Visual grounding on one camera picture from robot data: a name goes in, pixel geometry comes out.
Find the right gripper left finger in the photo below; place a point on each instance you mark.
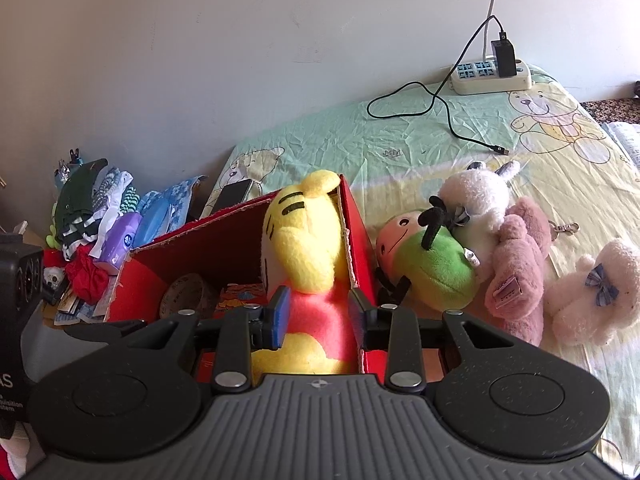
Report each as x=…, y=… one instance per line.
x=162, y=356

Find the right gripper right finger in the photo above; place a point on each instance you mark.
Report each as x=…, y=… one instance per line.
x=402, y=335

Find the green apple plush toy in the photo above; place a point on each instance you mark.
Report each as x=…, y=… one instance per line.
x=422, y=264

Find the yellow tiger plush toy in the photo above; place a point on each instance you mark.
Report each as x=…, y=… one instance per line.
x=303, y=248

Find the pink plush toy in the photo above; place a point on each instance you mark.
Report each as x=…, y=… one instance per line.
x=514, y=295

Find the white rabbit plush toy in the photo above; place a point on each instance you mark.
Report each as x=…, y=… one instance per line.
x=478, y=197

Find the red envelope packet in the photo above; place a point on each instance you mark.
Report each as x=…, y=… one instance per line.
x=234, y=296

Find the brown tape roll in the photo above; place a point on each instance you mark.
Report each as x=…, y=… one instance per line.
x=189, y=292

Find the red cardboard box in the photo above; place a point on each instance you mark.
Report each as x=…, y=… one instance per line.
x=224, y=249

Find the black smartphone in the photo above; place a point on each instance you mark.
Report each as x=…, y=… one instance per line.
x=231, y=195

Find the purple bottle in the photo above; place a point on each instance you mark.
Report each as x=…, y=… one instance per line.
x=110, y=250

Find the blue plastic case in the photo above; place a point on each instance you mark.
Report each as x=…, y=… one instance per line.
x=154, y=222

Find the red cloth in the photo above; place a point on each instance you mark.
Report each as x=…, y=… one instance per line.
x=87, y=281

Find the cartoon bear bed sheet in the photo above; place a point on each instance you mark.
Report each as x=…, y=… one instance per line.
x=396, y=153

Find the white bear plush with bow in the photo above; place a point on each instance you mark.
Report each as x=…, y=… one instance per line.
x=599, y=299

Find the metal keyring clasp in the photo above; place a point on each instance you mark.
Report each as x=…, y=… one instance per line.
x=568, y=229

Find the pile of folded socks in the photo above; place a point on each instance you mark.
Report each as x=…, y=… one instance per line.
x=92, y=196

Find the white power strip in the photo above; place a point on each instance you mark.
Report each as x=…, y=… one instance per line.
x=481, y=76

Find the black charger plug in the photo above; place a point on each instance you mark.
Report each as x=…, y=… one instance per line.
x=504, y=56

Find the dark patterned mattress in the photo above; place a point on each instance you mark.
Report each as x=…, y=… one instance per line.
x=614, y=110

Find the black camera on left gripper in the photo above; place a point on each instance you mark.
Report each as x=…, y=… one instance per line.
x=20, y=294

